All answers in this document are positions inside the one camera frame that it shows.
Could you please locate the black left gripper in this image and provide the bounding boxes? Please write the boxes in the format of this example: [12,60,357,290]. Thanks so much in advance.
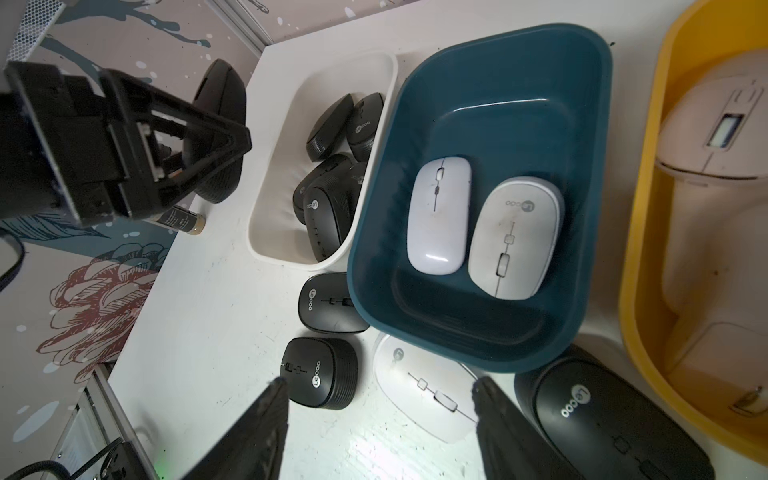
[1,61,252,226]

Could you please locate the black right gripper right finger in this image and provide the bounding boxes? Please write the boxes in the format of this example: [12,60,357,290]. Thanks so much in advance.
[472,377,581,480]

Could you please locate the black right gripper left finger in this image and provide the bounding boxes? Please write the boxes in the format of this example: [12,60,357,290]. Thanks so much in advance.
[185,377,289,479]

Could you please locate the white mouse top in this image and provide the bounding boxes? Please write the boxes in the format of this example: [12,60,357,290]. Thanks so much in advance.
[373,333,478,443]

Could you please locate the white mouse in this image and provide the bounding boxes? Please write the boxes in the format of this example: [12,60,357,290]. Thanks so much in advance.
[373,333,478,443]
[468,176,565,301]
[407,156,472,276]

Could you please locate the pink mouse bottom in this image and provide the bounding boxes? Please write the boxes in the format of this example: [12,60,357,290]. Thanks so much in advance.
[662,320,768,421]

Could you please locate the pink mouse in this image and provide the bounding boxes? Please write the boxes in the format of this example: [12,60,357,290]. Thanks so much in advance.
[662,320,768,421]
[655,49,767,184]
[662,181,767,333]

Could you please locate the white storage box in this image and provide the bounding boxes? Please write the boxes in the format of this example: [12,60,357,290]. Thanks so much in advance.
[248,51,399,272]

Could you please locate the teal storage box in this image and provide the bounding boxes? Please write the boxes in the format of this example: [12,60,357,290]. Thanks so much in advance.
[347,23,612,373]

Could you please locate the yellow storage box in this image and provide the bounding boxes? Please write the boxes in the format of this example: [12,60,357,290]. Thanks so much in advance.
[619,1,767,465]

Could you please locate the dark spice jar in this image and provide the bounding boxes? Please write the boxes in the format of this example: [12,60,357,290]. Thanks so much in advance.
[145,205,206,235]

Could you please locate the black mouse top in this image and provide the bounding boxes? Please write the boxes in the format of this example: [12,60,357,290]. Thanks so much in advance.
[298,272,369,334]

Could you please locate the aluminium mounting rail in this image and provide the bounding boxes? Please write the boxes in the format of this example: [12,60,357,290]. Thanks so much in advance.
[51,362,158,479]

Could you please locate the white wire mesh shelf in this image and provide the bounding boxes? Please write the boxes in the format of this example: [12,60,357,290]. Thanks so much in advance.
[1,0,66,61]

